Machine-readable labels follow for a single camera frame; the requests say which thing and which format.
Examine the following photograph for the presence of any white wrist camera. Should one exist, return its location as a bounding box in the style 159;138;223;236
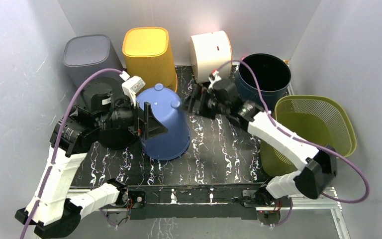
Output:
119;71;146;107
208;70;222;90

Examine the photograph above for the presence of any orange mesh waste basket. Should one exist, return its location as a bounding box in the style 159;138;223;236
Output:
122;26;178;92

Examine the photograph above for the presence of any dark navy bin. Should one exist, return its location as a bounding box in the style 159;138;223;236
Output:
234;53;291;112

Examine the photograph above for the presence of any grey mesh waste basket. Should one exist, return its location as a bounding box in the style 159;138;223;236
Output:
63;34;124;87

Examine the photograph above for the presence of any white curved plastic object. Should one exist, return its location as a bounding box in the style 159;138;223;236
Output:
190;30;232;83

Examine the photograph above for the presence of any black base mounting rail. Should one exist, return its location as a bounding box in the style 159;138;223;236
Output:
128;183;276;220

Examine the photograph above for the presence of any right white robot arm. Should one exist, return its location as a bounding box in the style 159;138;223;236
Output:
182;80;337;207

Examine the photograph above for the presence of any olive green mesh basket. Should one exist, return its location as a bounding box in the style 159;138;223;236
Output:
273;95;357;157

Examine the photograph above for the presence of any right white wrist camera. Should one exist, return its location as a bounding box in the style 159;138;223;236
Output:
208;70;222;90

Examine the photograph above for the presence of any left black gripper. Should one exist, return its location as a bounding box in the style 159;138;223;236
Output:
97;94;168;139

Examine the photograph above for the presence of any blue plastic bin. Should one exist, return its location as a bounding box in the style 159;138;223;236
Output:
136;83;191;160

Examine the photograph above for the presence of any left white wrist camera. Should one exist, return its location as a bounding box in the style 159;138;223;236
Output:
119;71;146;107

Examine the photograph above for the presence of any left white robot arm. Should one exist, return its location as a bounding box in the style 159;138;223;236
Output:
15;82;168;239

